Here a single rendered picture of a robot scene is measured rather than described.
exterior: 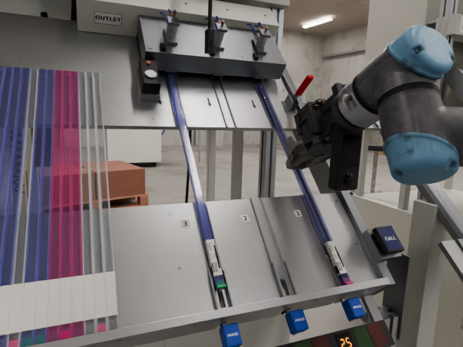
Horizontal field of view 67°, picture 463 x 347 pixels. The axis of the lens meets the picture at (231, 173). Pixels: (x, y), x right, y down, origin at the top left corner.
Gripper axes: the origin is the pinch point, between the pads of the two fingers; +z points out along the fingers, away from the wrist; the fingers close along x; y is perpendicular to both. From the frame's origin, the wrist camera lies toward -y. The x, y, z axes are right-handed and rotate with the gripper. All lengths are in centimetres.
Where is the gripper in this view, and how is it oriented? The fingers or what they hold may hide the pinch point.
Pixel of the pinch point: (295, 168)
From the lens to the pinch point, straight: 74.5
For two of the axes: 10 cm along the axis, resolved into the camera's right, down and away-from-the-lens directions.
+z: -3.4, 3.7, 8.7
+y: -1.7, -9.3, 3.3
